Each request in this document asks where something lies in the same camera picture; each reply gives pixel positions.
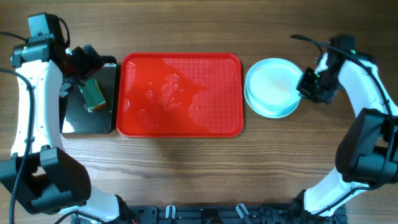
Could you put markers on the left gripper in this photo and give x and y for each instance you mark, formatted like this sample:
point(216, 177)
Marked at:
point(91, 64)

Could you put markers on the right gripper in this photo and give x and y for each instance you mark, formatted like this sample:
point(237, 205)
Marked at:
point(303, 89)

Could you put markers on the green yellow sponge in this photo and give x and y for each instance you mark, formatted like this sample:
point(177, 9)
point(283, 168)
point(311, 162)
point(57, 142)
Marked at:
point(92, 95)

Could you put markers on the light blue plate top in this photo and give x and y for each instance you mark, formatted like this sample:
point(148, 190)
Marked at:
point(273, 83)

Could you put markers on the light blue plate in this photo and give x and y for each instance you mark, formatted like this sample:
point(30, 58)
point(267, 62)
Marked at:
point(269, 111)
point(273, 83)

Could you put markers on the light blue plate bottom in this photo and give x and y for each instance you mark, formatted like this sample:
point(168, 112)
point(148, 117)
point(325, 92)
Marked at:
point(269, 111)

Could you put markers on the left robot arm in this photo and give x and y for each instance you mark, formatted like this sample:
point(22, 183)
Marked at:
point(61, 90)

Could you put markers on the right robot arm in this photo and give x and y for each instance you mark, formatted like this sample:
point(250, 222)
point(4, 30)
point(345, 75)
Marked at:
point(366, 158)

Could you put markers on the black rectangular tray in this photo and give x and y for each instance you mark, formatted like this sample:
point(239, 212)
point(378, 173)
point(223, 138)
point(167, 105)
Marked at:
point(75, 118)

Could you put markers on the red plastic tray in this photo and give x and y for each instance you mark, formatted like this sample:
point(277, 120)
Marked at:
point(180, 95)

